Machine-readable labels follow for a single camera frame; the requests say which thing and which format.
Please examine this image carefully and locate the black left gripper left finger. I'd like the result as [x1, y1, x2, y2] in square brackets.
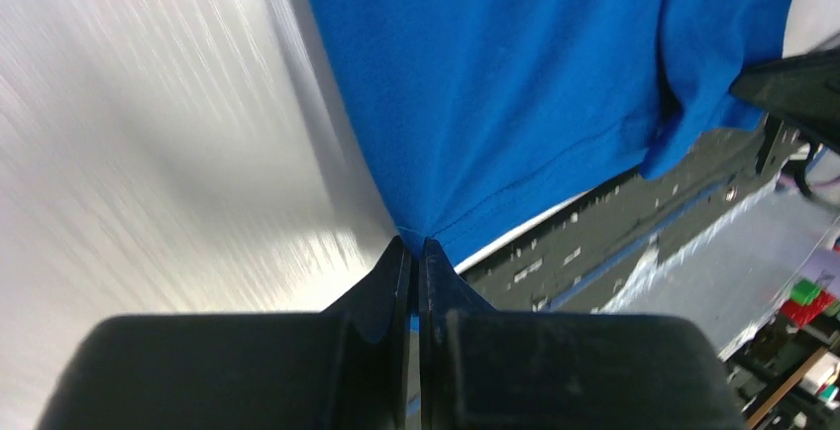
[39, 238, 412, 429]

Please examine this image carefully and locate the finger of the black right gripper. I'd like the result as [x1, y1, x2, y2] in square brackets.
[729, 48, 839, 153]

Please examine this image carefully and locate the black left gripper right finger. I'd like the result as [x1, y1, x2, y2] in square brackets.
[418, 239, 745, 429]

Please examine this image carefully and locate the blue printed t shirt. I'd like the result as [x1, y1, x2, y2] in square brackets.
[308, 0, 791, 263]

